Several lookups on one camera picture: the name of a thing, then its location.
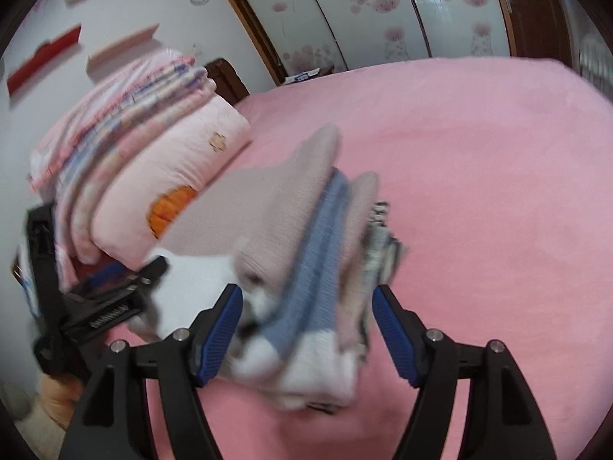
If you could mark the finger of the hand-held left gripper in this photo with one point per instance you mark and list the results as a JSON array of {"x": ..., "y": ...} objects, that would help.
[{"x": 119, "y": 297}]

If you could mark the white lace furniture cover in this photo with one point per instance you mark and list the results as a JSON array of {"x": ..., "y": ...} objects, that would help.
[{"x": 596, "y": 62}]

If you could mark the striped folded garment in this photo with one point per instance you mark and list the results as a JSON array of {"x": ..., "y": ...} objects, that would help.
[{"x": 385, "y": 244}]

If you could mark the colour-block knit sweater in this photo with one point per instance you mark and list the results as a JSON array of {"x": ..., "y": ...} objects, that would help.
[{"x": 287, "y": 211}]

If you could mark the pink printed folded quilt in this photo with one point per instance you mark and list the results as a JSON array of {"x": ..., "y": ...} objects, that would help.
[{"x": 182, "y": 167}]

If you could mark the small flat box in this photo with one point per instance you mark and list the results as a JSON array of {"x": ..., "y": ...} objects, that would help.
[{"x": 306, "y": 75}]

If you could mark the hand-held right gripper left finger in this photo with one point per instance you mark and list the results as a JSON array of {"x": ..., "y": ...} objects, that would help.
[{"x": 218, "y": 340}]

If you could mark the red wall shelf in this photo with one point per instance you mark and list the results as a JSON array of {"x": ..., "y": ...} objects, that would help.
[{"x": 43, "y": 64}]

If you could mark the person's left forearm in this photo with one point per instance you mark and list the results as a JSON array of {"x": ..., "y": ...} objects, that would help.
[{"x": 60, "y": 400}]

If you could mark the dark wooden headboard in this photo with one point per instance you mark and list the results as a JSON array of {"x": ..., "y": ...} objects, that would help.
[{"x": 227, "y": 81}]

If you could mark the brown wooden door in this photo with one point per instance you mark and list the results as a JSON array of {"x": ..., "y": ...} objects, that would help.
[{"x": 536, "y": 9}]

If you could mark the floral sliding-door wardrobe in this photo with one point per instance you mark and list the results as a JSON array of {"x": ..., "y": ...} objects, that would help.
[{"x": 359, "y": 14}]

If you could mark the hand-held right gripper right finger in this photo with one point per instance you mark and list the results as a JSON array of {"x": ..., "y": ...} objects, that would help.
[{"x": 395, "y": 340}]

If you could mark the pink bed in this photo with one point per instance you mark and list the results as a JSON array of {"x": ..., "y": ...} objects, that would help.
[{"x": 479, "y": 177}]

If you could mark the pink frilled folded blanket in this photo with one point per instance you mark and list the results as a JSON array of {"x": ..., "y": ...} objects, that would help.
[{"x": 124, "y": 120}]

